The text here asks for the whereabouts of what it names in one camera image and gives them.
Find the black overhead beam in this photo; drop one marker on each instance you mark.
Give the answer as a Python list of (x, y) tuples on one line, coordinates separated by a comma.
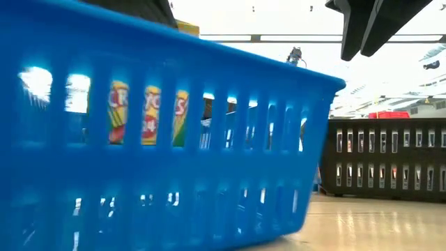
[(256, 38)]

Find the dark hanging ceiling device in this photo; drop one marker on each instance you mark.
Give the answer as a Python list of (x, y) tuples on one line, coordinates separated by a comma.
[(432, 65)]

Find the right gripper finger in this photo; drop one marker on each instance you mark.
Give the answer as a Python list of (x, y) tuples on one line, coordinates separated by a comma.
[(390, 21), (355, 24)]

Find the black overhead camera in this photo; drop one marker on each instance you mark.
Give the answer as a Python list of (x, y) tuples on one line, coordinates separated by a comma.
[(295, 55)]

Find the black plastic slotted basket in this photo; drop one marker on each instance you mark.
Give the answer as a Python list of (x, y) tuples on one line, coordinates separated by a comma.
[(383, 158)]

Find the yellow crayon box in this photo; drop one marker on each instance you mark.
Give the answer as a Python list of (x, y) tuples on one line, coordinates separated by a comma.
[(152, 115)]

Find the red plastic crate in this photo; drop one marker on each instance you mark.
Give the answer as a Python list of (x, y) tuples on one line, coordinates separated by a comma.
[(388, 115)]

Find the blue plastic slotted basket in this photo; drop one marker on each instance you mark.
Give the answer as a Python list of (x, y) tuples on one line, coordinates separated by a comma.
[(209, 167)]

